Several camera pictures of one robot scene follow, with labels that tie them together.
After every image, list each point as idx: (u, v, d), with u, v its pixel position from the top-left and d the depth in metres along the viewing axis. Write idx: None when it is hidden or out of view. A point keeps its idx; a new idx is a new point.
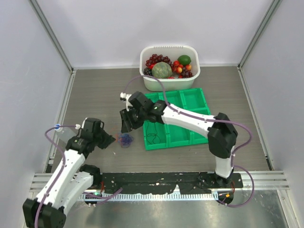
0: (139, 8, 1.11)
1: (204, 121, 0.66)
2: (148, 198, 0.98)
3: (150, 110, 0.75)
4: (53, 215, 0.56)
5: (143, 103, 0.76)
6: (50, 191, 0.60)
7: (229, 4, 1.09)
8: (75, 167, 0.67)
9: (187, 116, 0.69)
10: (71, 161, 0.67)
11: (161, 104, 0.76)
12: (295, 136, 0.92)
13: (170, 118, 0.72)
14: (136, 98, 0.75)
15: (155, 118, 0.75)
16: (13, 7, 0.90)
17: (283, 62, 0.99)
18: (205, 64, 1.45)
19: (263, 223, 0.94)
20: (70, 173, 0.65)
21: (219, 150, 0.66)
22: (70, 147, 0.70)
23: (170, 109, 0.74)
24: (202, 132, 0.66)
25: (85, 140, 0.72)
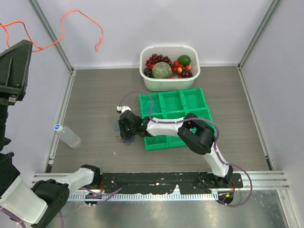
0: (139, 8, 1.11)
1: (175, 123, 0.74)
2: (148, 198, 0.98)
3: (138, 127, 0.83)
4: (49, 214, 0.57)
5: (133, 120, 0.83)
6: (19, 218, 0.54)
7: (228, 4, 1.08)
8: (14, 194, 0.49)
9: (164, 123, 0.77)
10: (3, 204, 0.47)
11: (147, 119, 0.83)
12: (295, 136, 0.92)
13: (153, 129, 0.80)
14: (125, 117, 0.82)
15: (143, 133, 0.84)
16: (14, 8, 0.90)
17: (284, 61, 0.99)
18: (205, 64, 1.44)
19: (263, 223, 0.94)
20: (16, 204, 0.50)
21: (196, 148, 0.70)
22: None
23: (152, 120, 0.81)
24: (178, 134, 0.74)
25: None
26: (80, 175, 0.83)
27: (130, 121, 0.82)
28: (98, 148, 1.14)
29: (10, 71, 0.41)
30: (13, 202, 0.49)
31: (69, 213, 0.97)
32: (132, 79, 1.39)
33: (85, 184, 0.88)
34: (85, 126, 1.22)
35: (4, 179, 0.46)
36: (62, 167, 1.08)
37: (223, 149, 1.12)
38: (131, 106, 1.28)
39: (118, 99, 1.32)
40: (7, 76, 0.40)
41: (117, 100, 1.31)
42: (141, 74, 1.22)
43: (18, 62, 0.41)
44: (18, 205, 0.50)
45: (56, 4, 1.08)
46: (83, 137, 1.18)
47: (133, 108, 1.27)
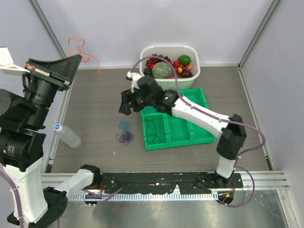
0: (138, 8, 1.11)
1: (217, 120, 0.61)
2: (148, 198, 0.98)
3: (160, 101, 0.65)
4: (47, 215, 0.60)
5: (154, 90, 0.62)
6: (22, 212, 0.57)
7: (228, 4, 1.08)
8: (31, 178, 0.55)
9: (201, 113, 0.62)
10: (22, 180, 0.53)
11: (173, 94, 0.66)
12: (295, 136, 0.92)
13: (182, 112, 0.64)
14: (147, 83, 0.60)
15: (163, 109, 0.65)
16: (13, 9, 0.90)
17: (283, 61, 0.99)
18: (205, 64, 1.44)
19: (263, 223, 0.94)
20: (29, 190, 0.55)
21: (226, 152, 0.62)
22: (7, 163, 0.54)
23: (182, 100, 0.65)
24: (215, 132, 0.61)
25: (17, 145, 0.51)
26: (80, 179, 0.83)
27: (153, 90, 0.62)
28: (98, 148, 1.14)
29: (66, 69, 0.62)
30: (28, 186, 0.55)
31: (69, 213, 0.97)
32: None
33: (85, 185, 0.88)
34: (85, 126, 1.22)
35: (34, 151, 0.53)
36: (62, 167, 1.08)
37: None
38: None
39: (118, 98, 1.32)
40: (64, 71, 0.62)
41: (117, 100, 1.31)
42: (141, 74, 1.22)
43: (73, 64, 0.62)
44: (31, 192, 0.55)
45: (55, 4, 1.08)
46: (83, 137, 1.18)
47: None
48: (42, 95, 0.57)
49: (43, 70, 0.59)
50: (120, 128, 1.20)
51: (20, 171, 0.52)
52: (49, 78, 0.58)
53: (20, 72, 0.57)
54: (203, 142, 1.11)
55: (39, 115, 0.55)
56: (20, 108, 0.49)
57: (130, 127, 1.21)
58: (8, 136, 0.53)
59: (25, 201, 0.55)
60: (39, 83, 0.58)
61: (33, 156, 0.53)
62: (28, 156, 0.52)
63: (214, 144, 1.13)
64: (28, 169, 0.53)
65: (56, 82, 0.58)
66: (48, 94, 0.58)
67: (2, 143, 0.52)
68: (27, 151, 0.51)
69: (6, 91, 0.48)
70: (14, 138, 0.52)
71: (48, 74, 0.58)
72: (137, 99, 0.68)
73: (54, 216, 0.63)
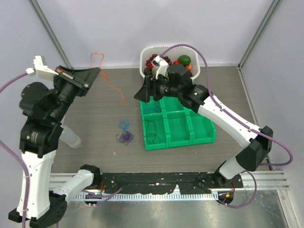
0: (138, 8, 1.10)
1: (247, 129, 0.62)
2: (148, 198, 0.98)
3: (188, 95, 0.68)
4: (48, 213, 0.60)
5: (185, 81, 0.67)
6: (27, 205, 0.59)
7: (228, 4, 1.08)
8: (44, 168, 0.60)
9: (231, 118, 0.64)
10: (36, 168, 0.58)
11: (203, 91, 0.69)
12: (295, 136, 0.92)
13: (209, 112, 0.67)
14: (179, 73, 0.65)
15: (190, 103, 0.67)
16: (13, 9, 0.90)
17: (283, 61, 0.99)
18: (205, 64, 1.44)
19: (263, 223, 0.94)
20: (40, 179, 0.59)
21: (248, 164, 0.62)
22: (26, 149, 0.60)
23: (211, 100, 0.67)
24: (242, 140, 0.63)
25: (40, 133, 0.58)
26: (80, 180, 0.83)
27: (183, 81, 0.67)
28: (98, 148, 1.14)
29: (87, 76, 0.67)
30: (40, 175, 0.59)
31: (69, 213, 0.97)
32: (131, 79, 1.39)
33: (85, 186, 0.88)
34: (85, 126, 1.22)
35: (53, 141, 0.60)
36: (62, 167, 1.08)
37: (223, 149, 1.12)
38: (131, 106, 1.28)
39: (118, 99, 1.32)
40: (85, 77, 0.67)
41: (117, 100, 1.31)
42: (141, 74, 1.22)
43: (92, 72, 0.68)
44: (41, 182, 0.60)
45: (55, 4, 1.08)
46: (83, 137, 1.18)
47: (133, 108, 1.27)
48: (67, 94, 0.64)
49: (69, 75, 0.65)
50: (120, 128, 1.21)
51: (37, 157, 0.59)
52: (72, 81, 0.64)
53: (51, 75, 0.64)
54: (204, 141, 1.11)
55: (61, 109, 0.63)
56: (48, 99, 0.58)
57: (130, 127, 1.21)
58: (31, 125, 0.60)
59: (34, 190, 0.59)
60: (65, 84, 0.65)
61: (52, 145, 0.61)
62: (48, 144, 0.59)
63: (214, 144, 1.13)
64: (44, 156, 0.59)
65: (77, 84, 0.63)
66: (71, 95, 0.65)
67: (27, 130, 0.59)
68: (47, 138, 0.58)
69: (42, 85, 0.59)
70: (37, 128, 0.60)
71: (71, 77, 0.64)
72: (163, 88, 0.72)
73: (54, 219, 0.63)
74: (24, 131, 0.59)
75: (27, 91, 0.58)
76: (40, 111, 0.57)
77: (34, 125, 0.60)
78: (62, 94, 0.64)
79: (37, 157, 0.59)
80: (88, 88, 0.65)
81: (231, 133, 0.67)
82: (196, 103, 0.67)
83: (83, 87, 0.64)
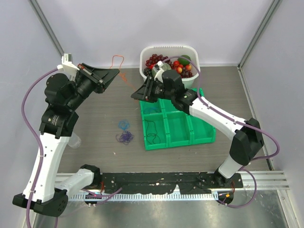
0: (138, 9, 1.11)
1: (233, 122, 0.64)
2: (148, 198, 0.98)
3: (179, 98, 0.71)
4: (52, 202, 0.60)
5: (178, 86, 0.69)
6: (35, 187, 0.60)
7: (228, 5, 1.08)
8: (58, 152, 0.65)
9: (218, 114, 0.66)
10: (51, 149, 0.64)
11: (193, 95, 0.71)
12: (295, 136, 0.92)
13: (197, 111, 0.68)
14: (171, 78, 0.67)
15: (181, 107, 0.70)
16: (14, 10, 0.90)
17: (283, 62, 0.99)
18: (205, 64, 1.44)
19: (263, 223, 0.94)
20: (52, 160, 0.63)
21: (240, 156, 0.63)
22: (44, 131, 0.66)
23: (199, 101, 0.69)
24: (230, 133, 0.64)
25: (61, 118, 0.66)
26: (80, 178, 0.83)
27: (175, 86, 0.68)
28: (98, 148, 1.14)
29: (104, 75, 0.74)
30: (54, 157, 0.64)
31: (69, 213, 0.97)
32: (131, 79, 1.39)
33: (84, 185, 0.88)
34: (85, 126, 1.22)
35: (71, 127, 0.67)
36: (62, 167, 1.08)
37: (222, 149, 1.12)
38: (131, 106, 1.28)
39: (118, 99, 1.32)
40: (102, 75, 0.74)
41: (117, 100, 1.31)
42: (141, 74, 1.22)
43: (110, 74, 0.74)
44: (52, 165, 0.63)
45: (55, 4, 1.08)
46: (83, 137, 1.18)
47: (133, 108, 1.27)
48: (84, 88, 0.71)
49: (88, 71, 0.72)
50: (120, 128, 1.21)
51: (54, 139, 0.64)
52: (90, 77, 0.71)
53: (73, 70, 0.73)
54: (203, 141, 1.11)
55: (77, 101, 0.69)
56: (68, 88, 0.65)
57: (130, 127, 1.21)
58: (52, 110, 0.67)
59: (45, 171, 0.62)
60: (85, 80, 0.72)
61: (70, 129, 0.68)
62: (66, 128, 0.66)
63: (214, 144, 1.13)
64: (61, 138, 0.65)
65: (93, 80, 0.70)
66: (88, 89, 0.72)
67: (49, 114, 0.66)
68: (66, 123, 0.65)
69: (64, 75, 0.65)
70: (57, 113, 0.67)
71: (90, 73, 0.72)
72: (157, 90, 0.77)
73: (55, 211, 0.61)
74: (46, 115, 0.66)
75: (51, 80, 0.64)
76: (61, 99, 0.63)
77: (53, 110, 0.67)
78: (80, 87, 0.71)
79: (55, 138, 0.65)
80: (103, 84, 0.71)
81: (220, 128, 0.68)
82: (187, 106, 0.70)
83: (99, 82, 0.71)
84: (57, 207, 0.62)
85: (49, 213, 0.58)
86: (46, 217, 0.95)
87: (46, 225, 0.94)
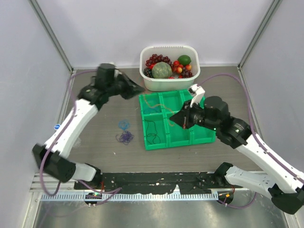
0: (139, 8, 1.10)
1: (292, 177, 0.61)
2: (148, 198, 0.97)
3: (227, 130, 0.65)
4: (65, 162, 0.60)
5: (224, 116, 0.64)
6: (58, 139, 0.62)
7: (229, 5, 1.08)
8: (86, 118, 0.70)
9: (276, 162, 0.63)
10: (81, 112, 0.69)
11: (244, 128, 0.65)
12: (295, 136, 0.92)
13: (253, 153, 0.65)
14: (218, 108, 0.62)
15: (230, 139, 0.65)
16: (13, 9, 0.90)
17: (284, 61, 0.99)
18: (205, 64, 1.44)
19: (263, 223, 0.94)
20: (79, 123, 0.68)
21: (287, 207, 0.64)
22: (81, 97, 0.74)
23: (255, 140, 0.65)
24: (286, 186, 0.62)
25: (97, 92, 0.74)
26: (86, 168, 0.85)
27: (222, 117, 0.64)
28: (98, 147, 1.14)
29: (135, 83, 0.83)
30: (82, 120, 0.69)
31: (69, 213, 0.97)
32: (131, 79, 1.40)
33: (87, 179, 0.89)
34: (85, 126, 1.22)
35: (100, 104, 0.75)
36: None
37: (222, 149, 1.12)
38: (131, 106, 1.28)
39: (118, 99, 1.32)
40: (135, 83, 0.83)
41: (117, 100, 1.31)
42: (141, 74, 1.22)
43: (140, 87, 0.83)
44: (77, 127, 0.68)
45: (55, 4, 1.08)
46: (83, 137, 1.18)
47: (133, 108, 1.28)
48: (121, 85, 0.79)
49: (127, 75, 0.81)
50: (120, 128, 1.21)
51: (87, 105, 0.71)
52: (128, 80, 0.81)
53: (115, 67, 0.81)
54: (202, 142, 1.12)
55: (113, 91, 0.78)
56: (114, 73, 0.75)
57: (129, 127, 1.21)
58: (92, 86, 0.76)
59: (71, 129, 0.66)
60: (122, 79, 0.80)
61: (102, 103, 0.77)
62: (98, 102, 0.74)
63: (214, 144, 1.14)
64: (93, 107, 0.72)
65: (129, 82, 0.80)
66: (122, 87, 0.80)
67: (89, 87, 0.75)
68: (99, 98, 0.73)
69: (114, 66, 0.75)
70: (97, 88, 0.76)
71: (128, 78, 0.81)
72: (196, 118, 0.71)
73: (65, 172, 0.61)
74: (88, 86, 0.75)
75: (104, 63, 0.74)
76: (106, 78, 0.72)
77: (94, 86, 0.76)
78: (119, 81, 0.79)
79: (89, 104, 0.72)
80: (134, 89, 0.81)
81: (271, 175, 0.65)
82: (237, 140, 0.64)
83: (132, 87, 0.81)
84: (65, 172, 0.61)
85: (58, 169, 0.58)
86: (46, 217, 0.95)
87: (46, 225, 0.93)
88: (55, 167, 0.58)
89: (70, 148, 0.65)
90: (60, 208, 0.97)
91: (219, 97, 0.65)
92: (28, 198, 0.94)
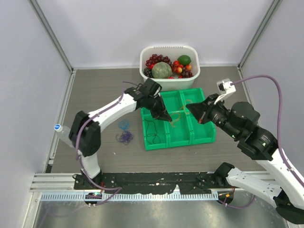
0: (139, 8, 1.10)
1: None
2: (148, 198, 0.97)
3: (253, 140, 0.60)
4: (96, 136, 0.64)
5: (253, 127, 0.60)
6: (100, 113, 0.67)
7: (229, 5, 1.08)
8: (125, 109, 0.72)
9: (298, 180, 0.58)
10: (125, 102, 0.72)
11: (272, 142, 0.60)
12: (295, 137, 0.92)
13: (275, 168, 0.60)
14: (249, 118, 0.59)
15: (254, 151, 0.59)
16: (13, 9, 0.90)
17: (284, 61, 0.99)
18: (205, 64, 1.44)
19: (263, 223, 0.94)
20: (119, 110, 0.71)
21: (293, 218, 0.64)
22: (127, 92, 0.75)
23: (280, 156, 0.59)
24: (301, 203, 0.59)
25: (142, 94, 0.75)
26: (93, 162, 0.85)
27: (250, 126, 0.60)
28: None
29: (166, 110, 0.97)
30: (122, 109, 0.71)
31: (69, 213, 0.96)
32: (131, 79, 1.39)
33: (91, 174, 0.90)
34: None
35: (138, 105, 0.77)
36: (62, 167, 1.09)
37: (223, 149, 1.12)
38: None
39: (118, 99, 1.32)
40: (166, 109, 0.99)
41: None
42: (141, 74, 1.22)
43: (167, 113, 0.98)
44: (117, 112, 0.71)
45: (55, 4, 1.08)
46: None
47: None
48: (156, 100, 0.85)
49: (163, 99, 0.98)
50: (120, 128, 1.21)
51: (131, 99, 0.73)
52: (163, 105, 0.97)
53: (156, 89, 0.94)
54: (202, 142, 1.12)
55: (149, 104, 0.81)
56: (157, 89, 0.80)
57: (129, 127, 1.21)
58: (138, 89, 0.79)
59: (113, 110, 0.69)
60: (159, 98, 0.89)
61: (141, 105, 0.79)
62: (138, 103, 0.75)
63: (214, 144, 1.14)
64: (132, 104, 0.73)
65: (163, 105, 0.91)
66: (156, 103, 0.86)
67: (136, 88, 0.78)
68: (140, 100, 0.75)
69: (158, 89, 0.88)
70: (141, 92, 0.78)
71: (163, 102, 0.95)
72: (216, 118, 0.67)
73: (92, 144, 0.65)
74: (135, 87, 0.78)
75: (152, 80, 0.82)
76: (152, 89, 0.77)
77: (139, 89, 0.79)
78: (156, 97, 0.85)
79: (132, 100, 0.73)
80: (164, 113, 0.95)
81: (289, 192, 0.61)
82: (262, 155, 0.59)
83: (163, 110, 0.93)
84: (90, 147, 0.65)
85: (88, 139, 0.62)
86: (46, 217, 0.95)
87: (46, 225, 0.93)
88: (88, 137, 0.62)
89: (104, 127, 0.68)
90: (60, 208, 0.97)
91: (251, 105, 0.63)
92: (28, 198, 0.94)
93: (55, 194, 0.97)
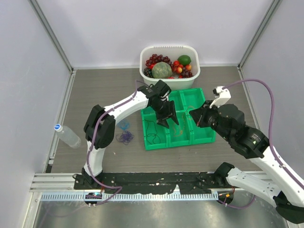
0: (139, 8, 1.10)
1: None
2: (148, 198, 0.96)
3: (242, 139, 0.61)
4: (110, 129, 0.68)
5: (240, 125, 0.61)
6: (115, 108, 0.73)
7: (229, 5, 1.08)
8: (137, 106, 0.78)
9: (290, 177, 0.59)
10: (137, 99, 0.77)
11: (261, 140, 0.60)
12: (295, 136, 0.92)
13: (267, 166, 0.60)
14: (232, 117, 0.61)
15: (245, 150, 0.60)
16: (13, 9, 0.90)
17: (284, 61, 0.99)
18: (205, 64, 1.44)
19: (263, 223, 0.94)
20: (132, 106, 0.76)
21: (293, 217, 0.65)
22: (140, 90, 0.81)
23: (271, 153, 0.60)
24: (296, 199, 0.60)
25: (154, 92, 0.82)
26: (97, 164, 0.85)
27: (237, 126, 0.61)
28: None
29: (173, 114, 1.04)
30: (135, 105, 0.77)
31: (69, 213, 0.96)
32: (131, 79, 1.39)
33: (94, 173, 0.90)
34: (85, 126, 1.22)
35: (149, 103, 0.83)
36: (62, 167, 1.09)
37: (223, 149, 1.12)
38: None
39: (118, 99, 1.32)
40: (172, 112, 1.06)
41: (117, 100, 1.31)
42: (141, 74, 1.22)
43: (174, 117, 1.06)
44: (130, 108, 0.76)
45: (55, 4, 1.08)
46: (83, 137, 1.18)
47: None
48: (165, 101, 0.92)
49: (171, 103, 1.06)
50: (120, 128, 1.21)
51: (144, 97, 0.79)
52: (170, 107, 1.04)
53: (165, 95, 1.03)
54: (202, 142, 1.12)
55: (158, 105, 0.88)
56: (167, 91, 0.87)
57: (129, 128, 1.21)
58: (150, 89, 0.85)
59: (127, 106, 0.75)
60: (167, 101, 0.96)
61: (152, 104, 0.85)
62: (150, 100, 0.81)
63: (214, 144, 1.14)
64: (145, 102, 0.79)
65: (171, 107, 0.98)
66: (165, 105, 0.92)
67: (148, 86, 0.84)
68: (152, 99, 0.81)
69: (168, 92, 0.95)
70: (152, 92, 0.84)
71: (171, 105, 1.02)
72: (210, 120, 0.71)
73: (107, 136, 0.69)
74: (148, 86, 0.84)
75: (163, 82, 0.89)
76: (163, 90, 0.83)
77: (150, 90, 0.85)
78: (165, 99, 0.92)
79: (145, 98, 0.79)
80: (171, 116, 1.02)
81: (281, 186, 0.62)
82: (253, 153, 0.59)
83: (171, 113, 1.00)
84: (104, 140, 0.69)
85: (103, 132, 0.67)
86: (46, 217, 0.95)
87: (46, 225, 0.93)
88: (102, 130, 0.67)
89: (117, 121, 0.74)
90: (60, 208, 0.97)
91: (236, 106, 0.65)
92: (28, 198, 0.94)
93: (55, 194, 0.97)
